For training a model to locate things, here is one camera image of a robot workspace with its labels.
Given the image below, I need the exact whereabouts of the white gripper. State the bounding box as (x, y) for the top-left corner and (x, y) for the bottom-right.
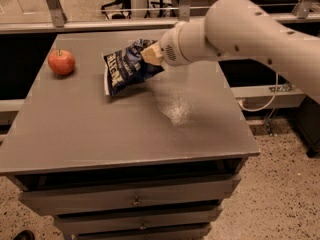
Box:
(141, 19), (220, 66)

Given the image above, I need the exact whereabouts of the blue chip bag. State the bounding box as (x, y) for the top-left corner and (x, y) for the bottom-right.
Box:
(103, 39), (163, 96)

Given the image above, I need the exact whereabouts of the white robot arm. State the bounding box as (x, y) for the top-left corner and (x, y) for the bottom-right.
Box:
(142, 0), (320, 102)

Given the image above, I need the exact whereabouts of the red apple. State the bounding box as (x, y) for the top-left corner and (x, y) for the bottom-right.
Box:
(48, 49), (75, 76)

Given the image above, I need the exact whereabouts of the black office chair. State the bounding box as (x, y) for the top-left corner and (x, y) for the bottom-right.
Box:
(101, 0), (131, 20)

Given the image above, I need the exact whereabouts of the grey metal railing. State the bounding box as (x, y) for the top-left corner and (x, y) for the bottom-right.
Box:
(0, 0), (320, 35)

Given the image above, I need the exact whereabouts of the grey drawer cabinet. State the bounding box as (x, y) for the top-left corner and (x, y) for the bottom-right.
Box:
(0, 28), (261, 240)

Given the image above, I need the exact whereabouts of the top grey drawer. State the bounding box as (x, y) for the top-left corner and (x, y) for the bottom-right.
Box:
(20, 174), (241, 215)

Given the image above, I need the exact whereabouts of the grey drawer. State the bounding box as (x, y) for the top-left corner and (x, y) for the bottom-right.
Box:
(63, 223), (211, 240)
(55, 204), (222, 234)
(20, 174), (241, 215)

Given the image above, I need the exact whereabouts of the middle grey drawer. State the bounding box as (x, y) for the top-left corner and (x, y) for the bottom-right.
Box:
(55, 204), (222, 234)

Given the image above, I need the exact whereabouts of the bottom grey drawer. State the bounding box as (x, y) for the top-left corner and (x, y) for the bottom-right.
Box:
(63, 223), (211, 240)

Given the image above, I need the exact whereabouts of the black shoe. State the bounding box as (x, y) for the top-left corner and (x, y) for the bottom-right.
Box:
(13, 230), (35, 240)

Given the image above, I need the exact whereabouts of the white cable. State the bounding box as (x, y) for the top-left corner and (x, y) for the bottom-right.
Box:
(237, 72), (280, 113)

